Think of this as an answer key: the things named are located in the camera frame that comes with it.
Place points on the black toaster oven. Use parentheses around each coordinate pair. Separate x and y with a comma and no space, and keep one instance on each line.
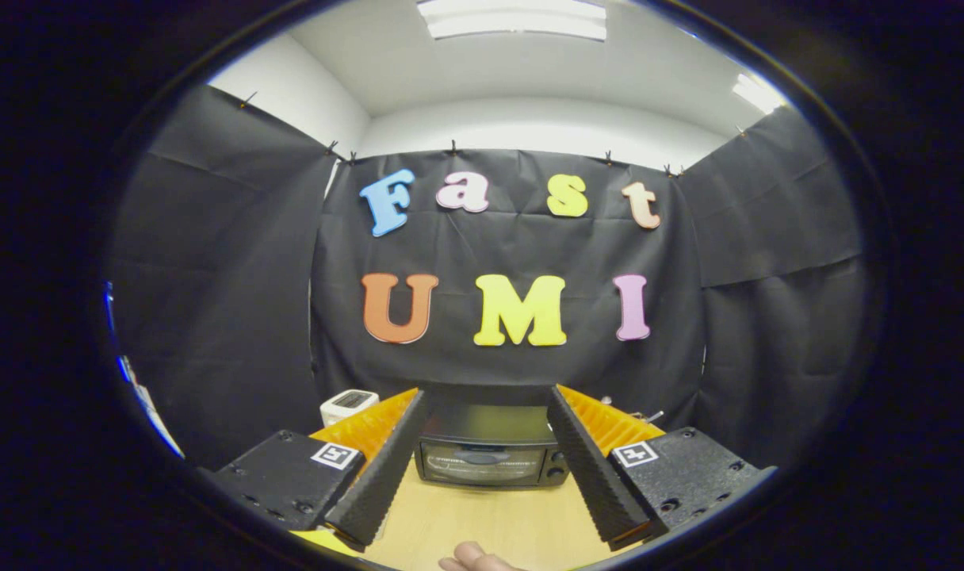
(490,424)

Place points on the long ceiling light panel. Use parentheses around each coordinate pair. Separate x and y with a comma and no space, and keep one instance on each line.
(514,20)

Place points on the small ceiling light panel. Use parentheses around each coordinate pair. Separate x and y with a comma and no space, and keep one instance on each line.
(759,93)

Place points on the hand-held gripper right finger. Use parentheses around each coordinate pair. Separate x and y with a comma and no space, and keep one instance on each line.
(593,468)

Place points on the black backdrop cloth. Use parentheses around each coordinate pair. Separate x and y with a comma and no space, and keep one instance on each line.
(514,246)

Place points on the white pop-up toaster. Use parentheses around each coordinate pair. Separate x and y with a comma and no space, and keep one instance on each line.
(343,404)

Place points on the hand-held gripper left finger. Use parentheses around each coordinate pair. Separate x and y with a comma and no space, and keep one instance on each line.
(387,476)

